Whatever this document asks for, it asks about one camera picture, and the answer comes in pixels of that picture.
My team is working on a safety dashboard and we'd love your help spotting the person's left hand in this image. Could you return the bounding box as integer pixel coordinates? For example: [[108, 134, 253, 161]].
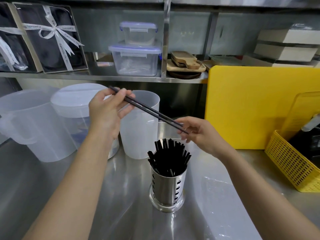
[[88, 88, 136, 141]]

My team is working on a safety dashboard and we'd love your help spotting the person's right hand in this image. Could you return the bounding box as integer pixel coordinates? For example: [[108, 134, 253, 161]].
[[175, 116, 227, 158]]

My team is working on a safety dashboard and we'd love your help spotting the slim black chopstick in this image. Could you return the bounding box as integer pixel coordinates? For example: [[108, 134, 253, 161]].
[[109, 85, 190, 133], [108, 86, 188, 135]]

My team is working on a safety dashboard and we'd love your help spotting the person's right forearm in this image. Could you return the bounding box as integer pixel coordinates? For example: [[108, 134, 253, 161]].
[[217, 145, 320, 240]]

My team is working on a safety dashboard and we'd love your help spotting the person's left forearm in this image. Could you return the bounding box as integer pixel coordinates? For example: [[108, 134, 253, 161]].
[[22, 130, 118, 240]]

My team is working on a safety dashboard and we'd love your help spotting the stainless steel shelf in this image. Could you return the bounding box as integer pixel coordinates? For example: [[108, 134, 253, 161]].
[[0, 0, 320, 84]]

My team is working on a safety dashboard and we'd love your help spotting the clear container with white lid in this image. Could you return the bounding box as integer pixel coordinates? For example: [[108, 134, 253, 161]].
[[50, 83, 120, 160]]

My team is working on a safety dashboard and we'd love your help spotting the tall clear plastic jug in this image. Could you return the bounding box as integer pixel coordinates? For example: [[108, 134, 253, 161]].
[[119, 90, 161, 160]]

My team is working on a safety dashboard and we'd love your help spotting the bundle of black chopsticks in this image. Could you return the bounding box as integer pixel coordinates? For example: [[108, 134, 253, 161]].
[[147, 138, 192, 177]]

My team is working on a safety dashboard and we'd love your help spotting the large clear blue-clip storage box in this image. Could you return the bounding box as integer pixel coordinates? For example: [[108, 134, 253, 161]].
[[108, 43, 163, 77]]

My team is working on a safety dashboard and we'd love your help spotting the dark round plate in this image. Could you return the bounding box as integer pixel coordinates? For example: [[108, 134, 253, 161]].
[[168, 71, 202, 80]]

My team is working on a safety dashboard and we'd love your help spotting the wooden serving tray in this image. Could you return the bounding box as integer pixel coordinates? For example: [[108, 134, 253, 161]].
[[166, 59, 207, 72]]

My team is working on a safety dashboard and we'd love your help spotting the yellow cutting board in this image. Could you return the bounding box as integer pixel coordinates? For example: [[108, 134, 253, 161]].
[[204, 65, 320, 150]]

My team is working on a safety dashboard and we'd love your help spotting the small wooden serving board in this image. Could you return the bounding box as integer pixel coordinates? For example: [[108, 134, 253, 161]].
[[170, 50, 198, 70]]

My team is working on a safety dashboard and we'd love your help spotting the small clear blue-clip storage box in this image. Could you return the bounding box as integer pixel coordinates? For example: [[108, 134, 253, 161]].
[[119, 21, 159, 47]]

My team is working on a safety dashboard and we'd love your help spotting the black gift box white ribbon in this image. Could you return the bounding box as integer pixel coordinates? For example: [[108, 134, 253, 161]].
[[0, 2, 43, 73], [12, 2, 89, 74]]

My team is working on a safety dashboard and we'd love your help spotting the perforated steel chopstick holder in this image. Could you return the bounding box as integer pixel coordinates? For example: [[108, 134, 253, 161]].
[[149, 161, 188, 213]]

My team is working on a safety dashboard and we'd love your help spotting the translucent yellow plastic lid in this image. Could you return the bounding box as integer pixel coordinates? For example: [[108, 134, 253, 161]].
[[278, 91, 320, 142]]

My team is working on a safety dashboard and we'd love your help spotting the yellow plastic basket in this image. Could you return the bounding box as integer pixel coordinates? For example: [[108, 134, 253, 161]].
[[264, 129, 320, 193]]

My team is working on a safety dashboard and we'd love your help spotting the black bottle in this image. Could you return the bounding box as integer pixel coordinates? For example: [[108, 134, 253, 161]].
[[288, 114, 320, 171]]

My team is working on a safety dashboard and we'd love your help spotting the clear plastic jug with handle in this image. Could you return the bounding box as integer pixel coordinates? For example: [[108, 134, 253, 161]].
[[0, 88, 78, 163]]

